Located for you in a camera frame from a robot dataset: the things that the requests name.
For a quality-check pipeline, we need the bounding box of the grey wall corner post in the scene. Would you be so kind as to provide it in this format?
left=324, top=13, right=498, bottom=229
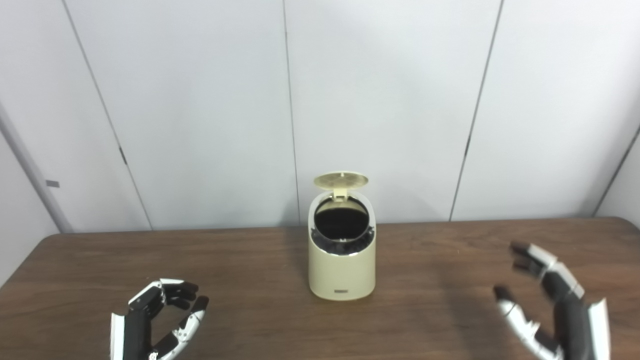
left=0, top=102, right=75, bottom=234

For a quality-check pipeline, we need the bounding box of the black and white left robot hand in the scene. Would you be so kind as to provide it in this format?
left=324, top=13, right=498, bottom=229
left=110, top=278, right=210, bottom=360

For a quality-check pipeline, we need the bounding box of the round cream-colored bin lid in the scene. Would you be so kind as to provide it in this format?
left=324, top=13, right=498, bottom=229
left=313, top=172, right=369, bottom=201

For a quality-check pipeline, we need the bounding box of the black bin liner bag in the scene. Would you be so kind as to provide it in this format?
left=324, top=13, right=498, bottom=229
left=310, top=197, right=375, bottom=257

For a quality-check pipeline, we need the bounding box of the cream-colored bin body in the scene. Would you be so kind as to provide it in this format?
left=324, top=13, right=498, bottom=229
left=308, top=190, right=377, bottom=302

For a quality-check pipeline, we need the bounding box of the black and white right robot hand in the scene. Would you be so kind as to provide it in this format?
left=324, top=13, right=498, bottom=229
left=493, top=241, right=612, bottom=360

